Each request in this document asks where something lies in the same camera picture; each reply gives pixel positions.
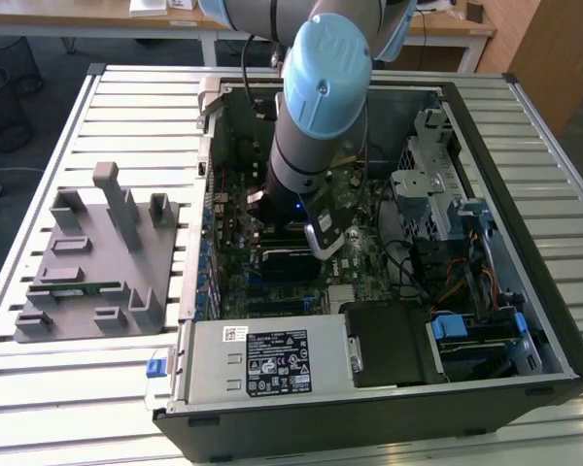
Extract black expansion slot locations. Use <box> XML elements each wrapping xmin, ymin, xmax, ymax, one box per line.
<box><xmin>246</xmin><ymin>298</ymin><xmax>331</xmax><ymax>316</ymax></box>

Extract silver chipset heat sink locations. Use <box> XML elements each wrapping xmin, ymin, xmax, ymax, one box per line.
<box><xmin>327</xmin><ymin>284</ymin><xmax>360</xmax><ymax>308</ymax></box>

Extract green motherboard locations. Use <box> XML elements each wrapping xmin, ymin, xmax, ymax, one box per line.
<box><xmin>208</xmin><ymin>164</ymin><xmax>409</xmax><ymax>321</ymax></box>

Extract silver metal drive cage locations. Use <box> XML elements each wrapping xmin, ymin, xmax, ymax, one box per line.
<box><xmin>388</xmin><ymin>109</ymin><xmax>472</xmax><ymax>244</ymax></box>

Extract silver power supply unit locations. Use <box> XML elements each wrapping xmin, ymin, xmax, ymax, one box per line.
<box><xmin>167</xmin><ymin>317</ymin><xmax>359</xmax><ymax>407</ymax></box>

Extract grey parts rack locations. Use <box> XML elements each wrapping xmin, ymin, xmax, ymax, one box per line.
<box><xmin>12</xmin><ymin>162</ymin><xmax>181</xmax><ymax>346</ymax></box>

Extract blue disk carrier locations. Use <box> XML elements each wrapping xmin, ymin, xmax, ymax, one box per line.
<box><xmin>429</xmin><ymin>315</ymin><xmax>468</xmax><ymax>347</ymax></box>

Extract blue plastic case latch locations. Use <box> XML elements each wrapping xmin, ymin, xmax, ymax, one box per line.
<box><xmin>145</xmin><ymin>356</ymin><xmax>169</xmax><ymax>379</ymax></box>

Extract black PC case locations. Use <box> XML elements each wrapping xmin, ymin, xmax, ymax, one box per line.
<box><xmin>148</xmin><ymin>75</ymin><xmax>583</xmax><ymax>465</ymax></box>

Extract green RAM stick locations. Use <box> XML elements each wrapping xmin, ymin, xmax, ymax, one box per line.
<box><xmin>28</xmin><ymin>280</ymin><xmax>123</xmax><ymax>295</ymax></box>

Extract wooden desk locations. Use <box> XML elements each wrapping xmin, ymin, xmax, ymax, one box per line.
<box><xmin>0</xmin><ymin>0</ymin><xmax>497</xmax><ymax>69</ymax></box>

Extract black mesh waste bin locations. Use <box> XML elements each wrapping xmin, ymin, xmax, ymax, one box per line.
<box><xmin>0</xmin><ymin>65</ymin><xmax>34</xmax><ymax>154</ymax></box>
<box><xmin>0</xmin><ymin>35</ymin><xmax>44</xmax><ymax>96</ymax></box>

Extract wooden cabinet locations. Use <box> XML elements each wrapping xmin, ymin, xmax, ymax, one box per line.
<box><xmin>475</xmin><ymin>0</ymin><xmax>583</xmax><ymax>137</ymax></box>

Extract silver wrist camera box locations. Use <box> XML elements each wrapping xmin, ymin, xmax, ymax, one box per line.
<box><xmin>303</xmin><ymin>186</ymin><xmax>352</xmax><ymax>261</ymax></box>

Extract black camera cable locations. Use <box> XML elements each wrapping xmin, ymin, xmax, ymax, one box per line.
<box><xmin>240</xmin><ymin>33</ymin><xmax>278</xmax><ymax>122</ymax></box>

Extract coloured power wire bundle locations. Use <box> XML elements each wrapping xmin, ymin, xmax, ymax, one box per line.
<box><xmin>434</xmin><ymin>232</ymin><xmax>499</xmax><ymax>312</ymax></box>

